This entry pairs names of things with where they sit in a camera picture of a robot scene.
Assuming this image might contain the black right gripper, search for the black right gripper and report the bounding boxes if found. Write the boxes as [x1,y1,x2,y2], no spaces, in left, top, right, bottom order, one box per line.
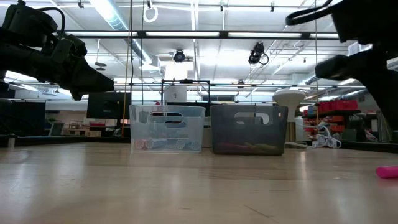
[315,43,398,94]

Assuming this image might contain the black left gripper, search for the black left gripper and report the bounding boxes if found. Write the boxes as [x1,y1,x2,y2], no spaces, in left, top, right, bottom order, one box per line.
[0,46,115,101]

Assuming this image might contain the black background monitor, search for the black background monitor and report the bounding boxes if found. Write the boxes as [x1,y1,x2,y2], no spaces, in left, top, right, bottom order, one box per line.
[86,91,132,119]

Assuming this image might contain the shelf with red bins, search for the shelf with red bins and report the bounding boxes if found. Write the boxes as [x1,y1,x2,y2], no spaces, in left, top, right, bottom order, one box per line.
[303,99,361,134]

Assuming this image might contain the clear plastic bin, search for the clear plastic bin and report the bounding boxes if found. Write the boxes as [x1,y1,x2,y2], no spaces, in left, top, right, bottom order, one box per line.
[129,105,206,154]

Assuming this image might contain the dark grey plastic bin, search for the dark grey plastic bin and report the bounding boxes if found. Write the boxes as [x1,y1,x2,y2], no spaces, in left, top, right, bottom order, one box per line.
[210,105,289,156]

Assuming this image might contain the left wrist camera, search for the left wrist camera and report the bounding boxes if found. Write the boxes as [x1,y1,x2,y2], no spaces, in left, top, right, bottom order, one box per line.
[49,33,88,65]

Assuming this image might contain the white lamp cable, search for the white lamp cable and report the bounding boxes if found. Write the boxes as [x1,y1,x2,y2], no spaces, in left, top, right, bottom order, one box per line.
[295,123,343,149]

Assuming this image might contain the white hanging ring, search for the white hanging ring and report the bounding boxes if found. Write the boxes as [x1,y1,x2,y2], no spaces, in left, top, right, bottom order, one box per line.
[142,4,159,23]

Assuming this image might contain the black overhead camera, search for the black overhead camera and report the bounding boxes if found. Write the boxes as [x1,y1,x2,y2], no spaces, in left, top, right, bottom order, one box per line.
[248,42,270,66]
[172,49,187,63]

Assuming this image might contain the black stand frame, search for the black stand frame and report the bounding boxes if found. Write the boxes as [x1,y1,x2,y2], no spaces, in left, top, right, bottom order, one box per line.
[160,79,211,105]

